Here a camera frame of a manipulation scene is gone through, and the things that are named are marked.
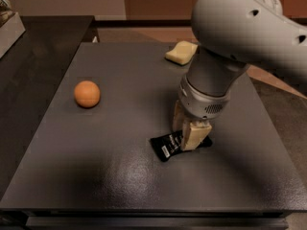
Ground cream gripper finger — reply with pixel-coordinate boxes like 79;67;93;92
181;120;212;151
172;101;185;132

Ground black rxbar chocolate wrapper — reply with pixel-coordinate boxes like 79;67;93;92
150;129;214;163

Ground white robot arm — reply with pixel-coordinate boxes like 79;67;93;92
173;0;307;151

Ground yellow sponge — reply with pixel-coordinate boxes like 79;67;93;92
165;41;198;65

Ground orange fruit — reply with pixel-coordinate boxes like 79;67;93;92
74;80;101;108

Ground dark side table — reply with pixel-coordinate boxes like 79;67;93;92
0;15;97;198

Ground white box on side table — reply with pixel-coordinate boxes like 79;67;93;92
0;0;26;58

